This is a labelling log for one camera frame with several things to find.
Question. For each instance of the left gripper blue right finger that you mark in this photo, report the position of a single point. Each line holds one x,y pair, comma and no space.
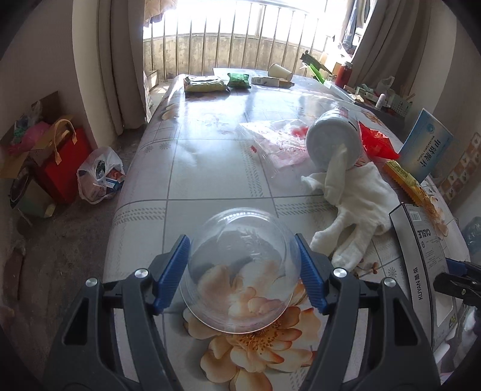
315,273

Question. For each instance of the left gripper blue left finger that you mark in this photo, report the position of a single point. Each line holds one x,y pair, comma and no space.
167,271

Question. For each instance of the grey cable box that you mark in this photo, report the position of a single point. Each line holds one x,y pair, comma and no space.
424,260

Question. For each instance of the clear plastic dome lid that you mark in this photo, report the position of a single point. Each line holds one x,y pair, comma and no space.
244,265

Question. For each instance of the white cloth glove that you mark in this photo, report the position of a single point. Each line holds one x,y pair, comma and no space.
363,200

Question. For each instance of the yellow snack wrapper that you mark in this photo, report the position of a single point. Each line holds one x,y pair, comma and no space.
418,195

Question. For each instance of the clear pink plastic bag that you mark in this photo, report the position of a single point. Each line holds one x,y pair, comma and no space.
279,144

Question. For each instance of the red plastic bag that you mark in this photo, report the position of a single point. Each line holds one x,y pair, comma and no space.
376,144

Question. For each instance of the white AD milk bottle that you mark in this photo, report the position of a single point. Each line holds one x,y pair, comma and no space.
336,127

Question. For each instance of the blue medicine tablet box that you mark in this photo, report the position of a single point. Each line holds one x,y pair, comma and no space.
425,145

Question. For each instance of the floral plastic tablecloth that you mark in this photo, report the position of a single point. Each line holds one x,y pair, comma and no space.
192,163

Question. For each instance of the white plastic shopping bag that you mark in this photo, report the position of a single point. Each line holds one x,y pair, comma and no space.
101,176

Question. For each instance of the red gift bag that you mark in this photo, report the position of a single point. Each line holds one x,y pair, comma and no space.
59,154

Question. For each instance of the white lotion bottle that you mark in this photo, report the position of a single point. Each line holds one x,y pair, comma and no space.
381,101

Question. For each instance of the green plastic basket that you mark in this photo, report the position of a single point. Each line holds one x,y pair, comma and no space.
398,104

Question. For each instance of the red thermos bottle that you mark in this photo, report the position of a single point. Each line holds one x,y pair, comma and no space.
344,74

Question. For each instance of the yellow-green snack packet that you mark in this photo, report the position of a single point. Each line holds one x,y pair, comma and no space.
204,84

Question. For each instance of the white paper cup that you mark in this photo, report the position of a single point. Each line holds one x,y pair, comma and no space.
280,72

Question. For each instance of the green snack packet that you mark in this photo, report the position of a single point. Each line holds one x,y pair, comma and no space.
238,81

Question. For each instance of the beige curtain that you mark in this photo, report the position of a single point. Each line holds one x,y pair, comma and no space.
120,39

